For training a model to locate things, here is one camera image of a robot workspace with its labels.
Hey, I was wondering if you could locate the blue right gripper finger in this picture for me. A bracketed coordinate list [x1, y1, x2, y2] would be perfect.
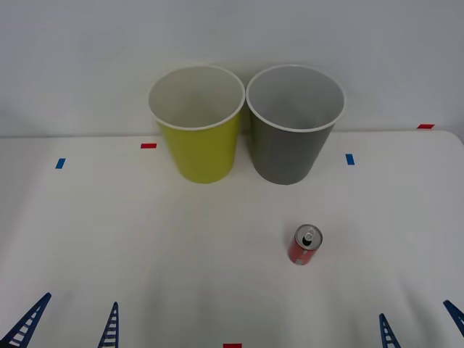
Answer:
[378, 313, 402, 348]
[442, 299, 464, 327]

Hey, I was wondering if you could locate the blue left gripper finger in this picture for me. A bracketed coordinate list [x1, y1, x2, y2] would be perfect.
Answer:
[96, 301, 120, 348]
[0, 291, 52, 348]

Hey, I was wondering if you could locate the red drink can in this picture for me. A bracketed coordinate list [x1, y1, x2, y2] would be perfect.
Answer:
[288, 223, 324, 267]

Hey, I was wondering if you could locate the yellow-green plastic bin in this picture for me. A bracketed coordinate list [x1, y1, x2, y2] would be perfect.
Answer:
[146, 64, 246, 184]

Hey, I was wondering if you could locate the grey plastic bin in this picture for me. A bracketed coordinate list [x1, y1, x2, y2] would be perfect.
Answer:
[245, 63, 347, 186]

